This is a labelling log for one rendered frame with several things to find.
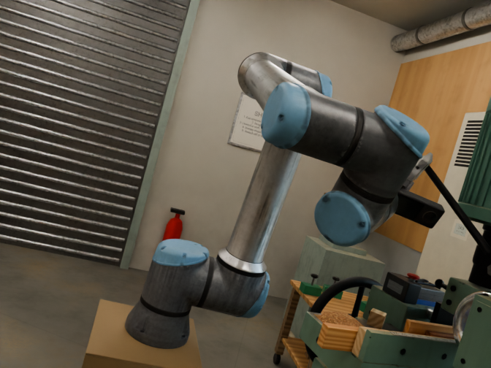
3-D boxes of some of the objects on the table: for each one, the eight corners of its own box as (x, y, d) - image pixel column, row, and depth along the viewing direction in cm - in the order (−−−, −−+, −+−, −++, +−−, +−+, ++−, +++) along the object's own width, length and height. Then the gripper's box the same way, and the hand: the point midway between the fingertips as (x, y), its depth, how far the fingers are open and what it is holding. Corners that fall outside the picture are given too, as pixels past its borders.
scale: (566, 355, 96) (566, 355, 96) (572, 358, 95) (572, 358, 95) (389, 331, 78) (389, 331, 78) (394, 335, 77) (394, 334, 77)
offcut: (381, 330, 96) (384, 316, 96) (366, 324, 97) (370, 310, 97) (383, 326, 99) (386, 313, 99) (368, 320, 100) (372, 307, 100)
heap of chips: (345, 318, 97) (348, 307, 97) (380, 347, 85) (384, 333, 85) (313, 314, 94) (316, 301, 94) (345, 342, 82) (348, 328, 82)
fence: (572, 380, 99) (579, 357, 98) (579, 384, 97) (587, 361, 97) (357, 358, 77) (366, 328, 76) (362, 362, 75) (372, 332, 75)
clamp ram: (434, 331, 105) (445, 296, 104) (458, 347, 98) (470, 309, 97) (405, 327, 102) (416, 290, 101) (428, 342, 95) (440, 304, 94)
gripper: (381, 138, 78) (411, 128, 93) (326, 220, 87) (363, 198, 103) (422, 166, 74) (447, 150, 90) (362, 248, 84) (394, 221, 100)
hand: (413, 183), depth 95 cm, fingers open, 14 cm apart
